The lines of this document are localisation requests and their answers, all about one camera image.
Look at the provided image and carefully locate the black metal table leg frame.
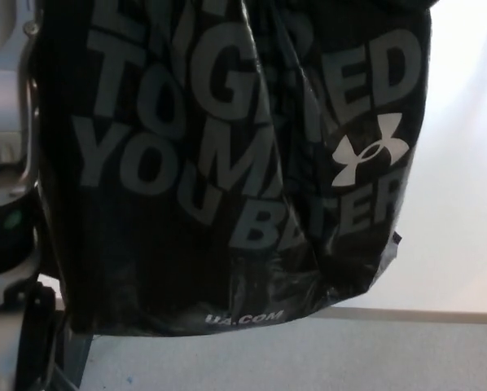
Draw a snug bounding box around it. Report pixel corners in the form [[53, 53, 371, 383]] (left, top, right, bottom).
[[14, 280, 94, 391]]

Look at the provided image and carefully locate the black printed plastic shopping bag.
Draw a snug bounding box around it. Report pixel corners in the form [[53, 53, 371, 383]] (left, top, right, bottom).
[[34, 0, 434, 339]]

